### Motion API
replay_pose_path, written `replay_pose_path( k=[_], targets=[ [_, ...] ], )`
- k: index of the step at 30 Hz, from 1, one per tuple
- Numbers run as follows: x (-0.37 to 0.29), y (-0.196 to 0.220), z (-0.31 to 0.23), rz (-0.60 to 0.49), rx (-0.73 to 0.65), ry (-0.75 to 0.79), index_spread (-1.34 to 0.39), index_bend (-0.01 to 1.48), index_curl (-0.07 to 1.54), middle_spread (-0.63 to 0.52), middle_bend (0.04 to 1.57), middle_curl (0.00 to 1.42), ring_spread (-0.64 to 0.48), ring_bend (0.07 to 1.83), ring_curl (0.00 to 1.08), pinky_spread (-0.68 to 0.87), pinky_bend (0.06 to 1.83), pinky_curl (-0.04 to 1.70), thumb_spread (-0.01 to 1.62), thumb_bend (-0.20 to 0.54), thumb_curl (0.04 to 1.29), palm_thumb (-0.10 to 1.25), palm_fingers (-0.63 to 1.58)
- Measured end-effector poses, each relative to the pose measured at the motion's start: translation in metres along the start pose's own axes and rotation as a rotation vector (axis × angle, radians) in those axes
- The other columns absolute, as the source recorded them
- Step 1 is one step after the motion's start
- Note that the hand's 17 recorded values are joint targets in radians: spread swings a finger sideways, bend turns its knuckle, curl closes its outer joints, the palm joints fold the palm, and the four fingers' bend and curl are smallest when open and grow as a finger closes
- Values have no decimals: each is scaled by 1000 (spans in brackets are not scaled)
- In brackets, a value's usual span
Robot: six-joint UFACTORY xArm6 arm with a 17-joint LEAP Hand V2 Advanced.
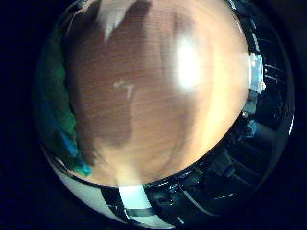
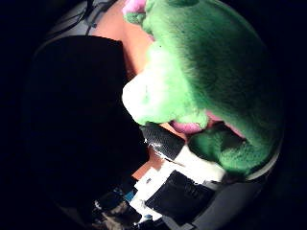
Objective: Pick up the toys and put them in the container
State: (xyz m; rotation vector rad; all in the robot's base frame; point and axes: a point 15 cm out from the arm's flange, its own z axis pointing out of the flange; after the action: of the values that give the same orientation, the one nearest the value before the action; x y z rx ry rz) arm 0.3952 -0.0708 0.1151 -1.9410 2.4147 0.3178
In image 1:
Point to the white device at table edge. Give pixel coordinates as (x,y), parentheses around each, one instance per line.
(256,74)

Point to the green plush toy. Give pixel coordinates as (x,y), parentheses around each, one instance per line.
(57,92)

